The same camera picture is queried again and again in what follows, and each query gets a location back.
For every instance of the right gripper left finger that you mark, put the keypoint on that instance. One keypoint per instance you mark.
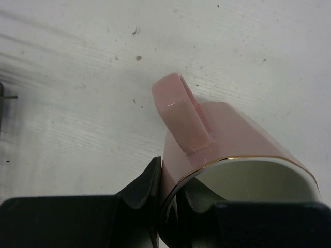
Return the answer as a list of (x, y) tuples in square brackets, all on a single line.
[(125, 219)]

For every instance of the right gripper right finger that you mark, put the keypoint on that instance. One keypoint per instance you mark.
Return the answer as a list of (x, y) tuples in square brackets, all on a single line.
[(208, 220)]

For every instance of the pink ceramic mug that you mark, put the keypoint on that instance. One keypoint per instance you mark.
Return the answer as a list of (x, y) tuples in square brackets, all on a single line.
[(203, 135)]

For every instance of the wire dish rack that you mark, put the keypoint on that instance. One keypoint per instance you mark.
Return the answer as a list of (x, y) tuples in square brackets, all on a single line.
[(3, 98)]

